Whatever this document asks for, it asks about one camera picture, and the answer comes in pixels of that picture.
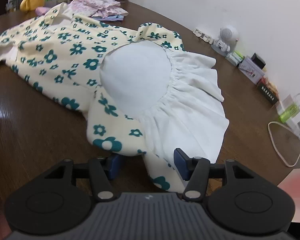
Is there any dark red black box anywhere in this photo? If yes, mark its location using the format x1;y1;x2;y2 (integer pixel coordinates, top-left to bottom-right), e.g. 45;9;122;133
256;77;279;106

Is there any green tissue pack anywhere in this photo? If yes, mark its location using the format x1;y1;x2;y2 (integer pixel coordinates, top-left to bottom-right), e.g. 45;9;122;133
230;50;245;62

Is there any black small box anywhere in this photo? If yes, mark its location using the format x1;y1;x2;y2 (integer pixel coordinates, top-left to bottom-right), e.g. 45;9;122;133
251;53;266;69

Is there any cream teal flower dress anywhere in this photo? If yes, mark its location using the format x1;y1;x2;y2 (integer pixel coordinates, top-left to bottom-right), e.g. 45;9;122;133
0;3;229;192

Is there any white astronaut speaker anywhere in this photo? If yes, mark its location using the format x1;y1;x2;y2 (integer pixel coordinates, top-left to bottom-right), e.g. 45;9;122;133
211;25;239;57

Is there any lavender tin box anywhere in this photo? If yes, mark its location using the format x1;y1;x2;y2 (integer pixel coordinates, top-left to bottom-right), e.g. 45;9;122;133
238;56;265;85

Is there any pink floral garment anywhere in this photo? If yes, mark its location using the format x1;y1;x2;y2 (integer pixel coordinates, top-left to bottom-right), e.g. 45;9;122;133
69;0;128;18

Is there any yellow mug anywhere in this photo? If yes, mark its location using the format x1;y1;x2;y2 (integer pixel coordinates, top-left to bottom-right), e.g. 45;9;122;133
20;0;45;12

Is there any green white charger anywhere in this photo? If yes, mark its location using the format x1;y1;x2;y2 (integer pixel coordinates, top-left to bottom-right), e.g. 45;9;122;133
275;94;300;133

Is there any white charging cable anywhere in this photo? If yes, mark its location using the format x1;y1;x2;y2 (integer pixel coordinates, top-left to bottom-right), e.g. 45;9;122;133
267;93;300;168

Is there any blue purple garment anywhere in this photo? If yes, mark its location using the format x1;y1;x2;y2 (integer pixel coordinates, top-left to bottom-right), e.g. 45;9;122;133
94;15;125;22

